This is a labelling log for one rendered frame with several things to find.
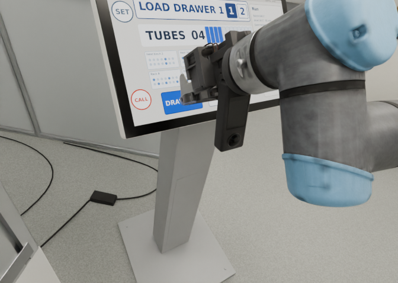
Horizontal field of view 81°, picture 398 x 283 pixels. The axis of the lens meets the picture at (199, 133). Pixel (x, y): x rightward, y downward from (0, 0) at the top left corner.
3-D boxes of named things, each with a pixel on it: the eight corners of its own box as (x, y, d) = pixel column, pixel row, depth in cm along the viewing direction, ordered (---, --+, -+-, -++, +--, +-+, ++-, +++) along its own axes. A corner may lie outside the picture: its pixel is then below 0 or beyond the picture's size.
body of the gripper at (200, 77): (216, 56, 43) (263, 29, 33) (224, 102, 44) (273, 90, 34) (179, 58, 40) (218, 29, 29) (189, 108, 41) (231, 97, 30)
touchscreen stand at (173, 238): (234, 275, 120) (344, 111, 56) (150, 327, 98) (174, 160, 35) (189, 198, 151) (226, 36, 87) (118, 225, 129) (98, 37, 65)
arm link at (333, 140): (420, 195, 22) (413, 78, 22) (331, 219, 18) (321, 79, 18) (344, 179, 30) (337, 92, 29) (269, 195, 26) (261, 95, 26)
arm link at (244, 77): (299, 86, 30) (251, 93, 26) (272, 92, 34) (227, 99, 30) (289, 25, 29) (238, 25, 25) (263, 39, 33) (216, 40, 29)
